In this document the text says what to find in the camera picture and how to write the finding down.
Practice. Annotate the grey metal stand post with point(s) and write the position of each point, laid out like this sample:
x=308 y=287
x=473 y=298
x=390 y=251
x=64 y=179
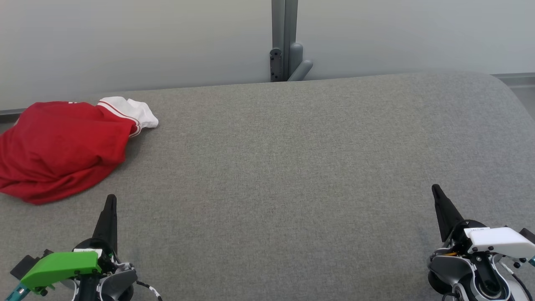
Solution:
x=284 y=42

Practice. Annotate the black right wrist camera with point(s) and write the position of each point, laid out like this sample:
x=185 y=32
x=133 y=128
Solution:
x=528 y=235

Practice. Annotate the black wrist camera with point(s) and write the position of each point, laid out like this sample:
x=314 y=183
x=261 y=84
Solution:
x=27 y=265
x=528 y=235

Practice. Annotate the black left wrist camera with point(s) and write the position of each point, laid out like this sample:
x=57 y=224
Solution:
x=27 y=265

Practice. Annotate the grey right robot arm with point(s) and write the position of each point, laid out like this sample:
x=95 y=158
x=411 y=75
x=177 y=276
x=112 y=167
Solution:
x=455 y=271

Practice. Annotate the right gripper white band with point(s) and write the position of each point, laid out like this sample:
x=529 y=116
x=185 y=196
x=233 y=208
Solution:
x=497 y=242

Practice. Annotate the red white t-shirt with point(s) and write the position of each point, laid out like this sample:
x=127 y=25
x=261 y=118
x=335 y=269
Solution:
x=62 y=146

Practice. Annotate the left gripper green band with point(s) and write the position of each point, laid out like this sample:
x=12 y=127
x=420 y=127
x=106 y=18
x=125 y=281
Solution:
x=58 y=265

